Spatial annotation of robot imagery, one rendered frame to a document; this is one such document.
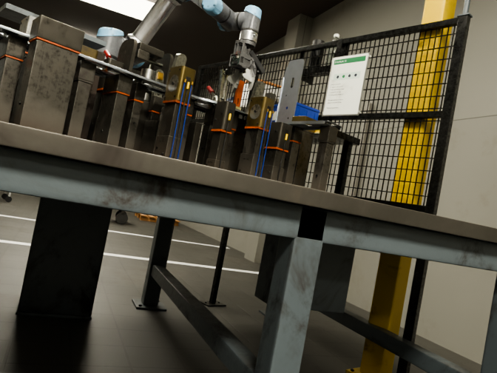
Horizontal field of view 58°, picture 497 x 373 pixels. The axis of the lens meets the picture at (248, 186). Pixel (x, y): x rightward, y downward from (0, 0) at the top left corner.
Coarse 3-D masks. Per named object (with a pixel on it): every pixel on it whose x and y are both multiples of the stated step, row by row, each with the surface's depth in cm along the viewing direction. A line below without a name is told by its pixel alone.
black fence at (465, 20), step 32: (384, 32) 209; (416, 32) 198; (448, 32) 187; (224, 64) 301; (320, 64) 237; (384, 64) 208; (448, 64) 184; (320, 96) 234; (384, 96) 205; (448, 96) 181; (448, 128) 179; (352, 192) 209; (416, 288) 177; (416, 320) 177
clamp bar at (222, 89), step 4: (220, 72) 203; (224, 72) 203; (228, 72) 201; (220, 76) 203; (224, 76) 205; (220, 80) 202; (224, 80) 204; (220, 84) 202; (224, 84) 204; (220, 88) 202; (224, 88) 204; (220, 92) 201; (224, 92) 204; (220, 96) 201; (224, 96) 203; (224, 100) 203
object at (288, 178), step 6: (294, 126) 184; (294, 132) 183; (300, 132) 185; (294, 138) 184; (300, 138) 186; (294, 144) 184; (288, 150) 184; (294, 150) 185; (288, 156) 184; (294, 156) 185; (288, 162) 183; (294, 162) 185; (288, 168) 183; (294, 168) 186; (288, 174) 184; (282, 180) 184; (288, 180) 184
